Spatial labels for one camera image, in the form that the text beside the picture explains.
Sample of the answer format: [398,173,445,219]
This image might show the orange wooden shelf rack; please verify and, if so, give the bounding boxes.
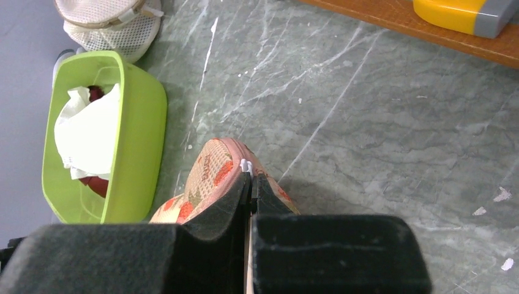
[308,0,518,69]

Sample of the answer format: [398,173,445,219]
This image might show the dark red garment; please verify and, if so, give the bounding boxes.
[79,85,109,198]

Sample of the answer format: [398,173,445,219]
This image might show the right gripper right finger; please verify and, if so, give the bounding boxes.
[250,175,432,293]

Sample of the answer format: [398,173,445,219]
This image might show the white garment in basin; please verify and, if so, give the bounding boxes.
[54,83,121,180]

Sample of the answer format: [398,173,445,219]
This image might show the floral mesh laundry bag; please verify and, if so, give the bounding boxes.
[151,138,298,293]

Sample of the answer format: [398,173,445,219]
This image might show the yellow grey tape dispenser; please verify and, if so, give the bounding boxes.
[413,0,518,39]

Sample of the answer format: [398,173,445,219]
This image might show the green plastic basin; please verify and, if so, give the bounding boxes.
[42,51,167,224]

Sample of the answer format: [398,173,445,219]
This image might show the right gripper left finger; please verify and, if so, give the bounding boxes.
[1,173,252,293]

